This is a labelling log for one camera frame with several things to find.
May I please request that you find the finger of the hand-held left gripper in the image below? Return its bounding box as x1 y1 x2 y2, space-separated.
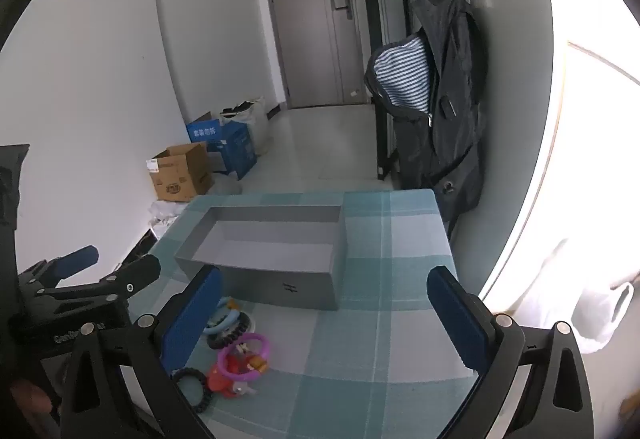
50 254 162 306
19 245 100 291

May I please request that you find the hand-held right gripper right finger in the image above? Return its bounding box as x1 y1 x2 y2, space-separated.
426 265 596 439

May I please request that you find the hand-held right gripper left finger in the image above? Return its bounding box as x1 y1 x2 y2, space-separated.
59 265 223 439

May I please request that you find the light blue bracelet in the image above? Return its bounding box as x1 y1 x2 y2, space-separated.
202 296 241 334

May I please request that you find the black beaded bracelet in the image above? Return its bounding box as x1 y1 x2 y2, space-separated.
206 309 251 351

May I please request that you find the red beaded bracelet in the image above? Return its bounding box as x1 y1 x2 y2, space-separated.
207 351 261 400

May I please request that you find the purple bracelet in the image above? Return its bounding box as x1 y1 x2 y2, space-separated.
217 333 272 382

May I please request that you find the grey cardboard box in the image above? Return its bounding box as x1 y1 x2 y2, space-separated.
174 205 347 311

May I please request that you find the teal plaid tablecloth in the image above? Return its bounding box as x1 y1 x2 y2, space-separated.
117 189 481 439

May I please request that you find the brown cardboard box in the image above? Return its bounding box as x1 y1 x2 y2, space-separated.
146 142 215 203

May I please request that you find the white plastic bag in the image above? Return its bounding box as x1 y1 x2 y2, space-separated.
570 281 636 355

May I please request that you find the blue cardboard box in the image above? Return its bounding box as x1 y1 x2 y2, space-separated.
186 116 258 180

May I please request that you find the black metal rack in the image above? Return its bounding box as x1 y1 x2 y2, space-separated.
357 0 401 182

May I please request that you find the white filled bag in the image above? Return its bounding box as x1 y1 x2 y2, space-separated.
217 96 271 154

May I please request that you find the black backpack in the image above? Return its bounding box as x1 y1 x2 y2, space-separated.
364 0 490 240

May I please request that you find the grey door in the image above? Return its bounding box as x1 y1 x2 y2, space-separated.
259 0 373 110

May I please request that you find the black coil hair tie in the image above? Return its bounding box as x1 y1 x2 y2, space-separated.
172 367 208 415

